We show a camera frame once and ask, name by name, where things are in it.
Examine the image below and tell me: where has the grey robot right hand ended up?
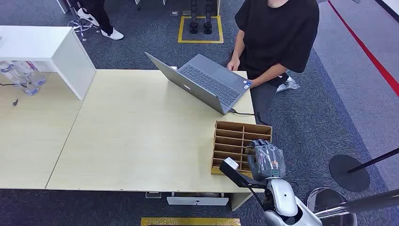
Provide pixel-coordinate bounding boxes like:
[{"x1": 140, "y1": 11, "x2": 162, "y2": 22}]
[{"x1": 247, "y1": 139, "x2": 287, "y2": 182}]

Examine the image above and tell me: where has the person's right hand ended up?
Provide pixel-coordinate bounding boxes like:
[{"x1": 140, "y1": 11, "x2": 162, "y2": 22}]
[{"x1": 226, "y1": 58, "x2": 241, "y2": 72}]

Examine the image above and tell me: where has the wooden slotted card holder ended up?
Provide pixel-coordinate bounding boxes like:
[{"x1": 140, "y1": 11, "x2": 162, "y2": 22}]
[{"x1": 210, "y1": 121, "x2": 273, "y2": 176}]

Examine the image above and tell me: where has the person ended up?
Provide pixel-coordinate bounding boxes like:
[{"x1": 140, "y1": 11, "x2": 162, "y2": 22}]
[
  {"x1": 76, "y1": 0, "x2": 125, "y2": 41},
  {"x1": 226, "y1": 0, "x2": 320, "y2": 126}
]

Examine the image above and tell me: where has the grey open laptop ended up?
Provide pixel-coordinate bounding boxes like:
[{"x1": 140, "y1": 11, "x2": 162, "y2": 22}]
[{"x1": 144, "y1": 51, "x2": 253, "y2": 116}]

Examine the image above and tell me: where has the black robot leg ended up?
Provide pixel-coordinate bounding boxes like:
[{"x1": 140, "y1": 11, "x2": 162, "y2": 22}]
[
  {"x1": 203, "y1": 0, "x2": 214, "y2": 35},
  {"x1": 189, "y1": 0, "x2": 200, "y2": 34}
]

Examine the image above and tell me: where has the crumpled clear plastic bag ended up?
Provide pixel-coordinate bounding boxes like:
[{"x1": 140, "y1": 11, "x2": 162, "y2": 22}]
[{"x1": 276, "y1": 75, "x2": 301, "y2": 94}]

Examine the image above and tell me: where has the shiny yellow floor tape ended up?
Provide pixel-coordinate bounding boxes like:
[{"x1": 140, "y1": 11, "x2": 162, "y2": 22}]
[{"x1": 140, "y1": 217, "x2": 241, "y2": 226}]

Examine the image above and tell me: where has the red floor tape line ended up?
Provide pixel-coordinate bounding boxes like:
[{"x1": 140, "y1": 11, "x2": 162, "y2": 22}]
[{"x1": 327, "y1": 0, "x2": 399, "y2": 98}]

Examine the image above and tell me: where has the chrome chair star base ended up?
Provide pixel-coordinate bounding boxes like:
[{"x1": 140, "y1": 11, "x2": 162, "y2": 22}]
[{"x1": 67, "y1": 17, "x2": 101, "y2": 42}]

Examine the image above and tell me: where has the white furniture panel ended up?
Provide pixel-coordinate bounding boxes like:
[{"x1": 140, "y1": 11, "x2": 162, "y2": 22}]
[{"x1": 56, "y1": 0, "x2": 69, "y2": 15}]

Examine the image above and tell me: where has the white desk shelf riser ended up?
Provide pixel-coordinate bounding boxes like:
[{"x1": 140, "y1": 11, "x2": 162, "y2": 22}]
[{"x1": 0, "y1": 25, "x2": 97, "y2": 101}]

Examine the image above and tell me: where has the clear plastic water bottle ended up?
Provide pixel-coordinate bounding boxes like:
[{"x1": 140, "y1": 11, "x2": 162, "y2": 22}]
[
  {"x1": 18, "y1": 83, "x2": 41, "y2": 97},
  {"x1": 0, "y1": 62, "x2": 21, "y2": 86},
  {"x1": 12, "y1": 61, "x2": 48, "y2": 88}
]

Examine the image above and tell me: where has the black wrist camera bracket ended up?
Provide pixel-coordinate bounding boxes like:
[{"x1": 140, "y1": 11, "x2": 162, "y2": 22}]
[{"x1": 219, "y1": 161, "x2": 268, "y2": 190}]

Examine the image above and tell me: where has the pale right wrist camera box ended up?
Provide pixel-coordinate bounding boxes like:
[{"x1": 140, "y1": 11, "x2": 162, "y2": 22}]
[{"x1": 223, "y1": 157, "x2": 240, "y2": 171}]

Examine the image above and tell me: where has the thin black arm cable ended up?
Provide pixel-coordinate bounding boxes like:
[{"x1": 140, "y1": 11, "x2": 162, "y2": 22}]
[{"x1": 248, "y1": 186, "x2": 267, "y2": 211}]

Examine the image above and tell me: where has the black laptop power cable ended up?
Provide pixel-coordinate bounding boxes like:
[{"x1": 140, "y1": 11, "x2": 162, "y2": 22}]
[{"x1": 229, "y1": 108, "x2": 269, "y2": 126}]

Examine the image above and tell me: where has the black base stanchion post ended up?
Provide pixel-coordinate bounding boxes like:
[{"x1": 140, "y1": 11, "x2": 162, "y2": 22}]
[{"x1": 328, "y1": 147, "x2": 399, "y2": 194}]

